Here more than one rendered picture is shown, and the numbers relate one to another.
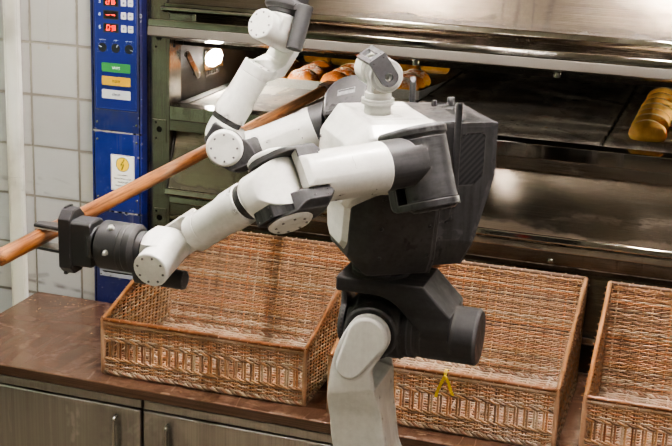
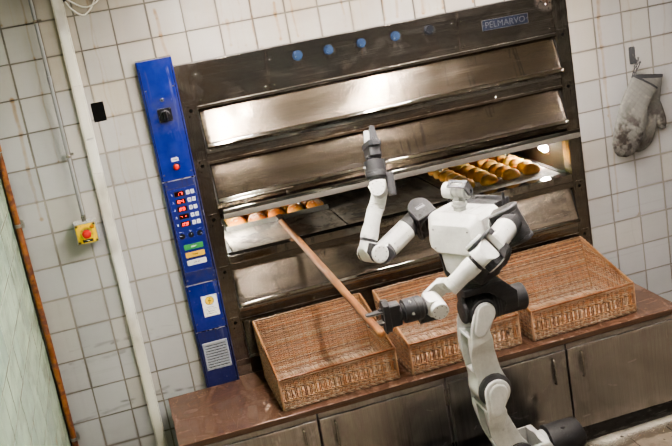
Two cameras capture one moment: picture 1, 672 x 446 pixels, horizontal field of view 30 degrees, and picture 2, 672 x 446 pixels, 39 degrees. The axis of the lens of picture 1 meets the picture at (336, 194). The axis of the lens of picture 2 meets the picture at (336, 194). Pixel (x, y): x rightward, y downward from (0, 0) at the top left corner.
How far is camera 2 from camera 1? 2.35 m
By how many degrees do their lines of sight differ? 29
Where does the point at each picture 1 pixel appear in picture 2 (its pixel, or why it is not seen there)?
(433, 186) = (525, 229)
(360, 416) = (485, 353)
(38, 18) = (131, 233)
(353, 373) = (484, 333)
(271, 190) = (489, 253)
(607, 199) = not seen: hidden behind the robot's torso
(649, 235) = not seen: hidden behind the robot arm
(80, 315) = (216, 396)
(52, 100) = (150, 279)
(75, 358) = (257, 413)
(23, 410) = not seen: outside the picture
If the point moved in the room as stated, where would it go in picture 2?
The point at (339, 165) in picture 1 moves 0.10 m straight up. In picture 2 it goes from (505, 232) to (502, 206)
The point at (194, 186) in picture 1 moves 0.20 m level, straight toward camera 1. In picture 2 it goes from (255, 296) to (280, 303)
